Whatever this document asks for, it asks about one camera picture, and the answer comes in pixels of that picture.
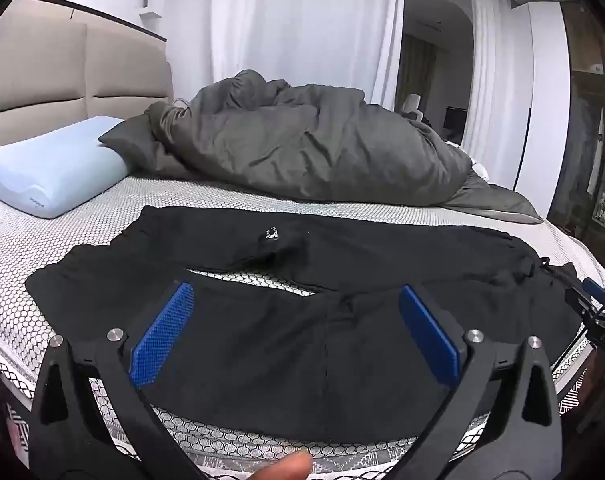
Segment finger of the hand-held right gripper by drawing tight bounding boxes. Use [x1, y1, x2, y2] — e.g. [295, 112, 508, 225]
[565, 278, 605, 319]
[579, 305, 605, 347]

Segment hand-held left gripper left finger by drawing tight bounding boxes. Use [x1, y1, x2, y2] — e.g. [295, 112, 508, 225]
[28, 278, 218, 480]

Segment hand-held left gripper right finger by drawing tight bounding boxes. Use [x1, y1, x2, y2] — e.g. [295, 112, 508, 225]
[382, 282, 566, 480]

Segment black pants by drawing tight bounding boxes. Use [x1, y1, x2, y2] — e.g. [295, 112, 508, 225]
[25, 205, 590, 443]

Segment white honeycomb mattress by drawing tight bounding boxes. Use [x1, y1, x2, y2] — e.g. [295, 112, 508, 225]
[0, 172, 605, 480]

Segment white wardrobe panel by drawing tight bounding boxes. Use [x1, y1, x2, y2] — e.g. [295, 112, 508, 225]
[497, 2, 571, 217]

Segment dark grey pillow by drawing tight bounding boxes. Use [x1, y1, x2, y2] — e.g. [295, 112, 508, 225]
[98, 112, 183, 177]

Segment light blue pillow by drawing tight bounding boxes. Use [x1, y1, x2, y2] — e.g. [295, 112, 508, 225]
[0, 115, 134, 220]

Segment dark monitor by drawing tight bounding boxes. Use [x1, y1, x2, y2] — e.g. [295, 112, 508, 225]
[442, 106, 468, 132]

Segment grey duvet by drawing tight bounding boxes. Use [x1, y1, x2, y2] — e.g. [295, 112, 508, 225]
[147, 70, 544, 225]

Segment white chair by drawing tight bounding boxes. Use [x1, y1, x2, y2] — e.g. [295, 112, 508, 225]
[401, 94, 426, 124]

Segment white curtain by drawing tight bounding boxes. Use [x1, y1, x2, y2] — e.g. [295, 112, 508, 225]
[210, 0, 406, 111]
[465, 0, 514, 177]

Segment beige padded headboard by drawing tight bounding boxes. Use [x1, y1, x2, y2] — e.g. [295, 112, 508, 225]
[0, 0, 176, 147]

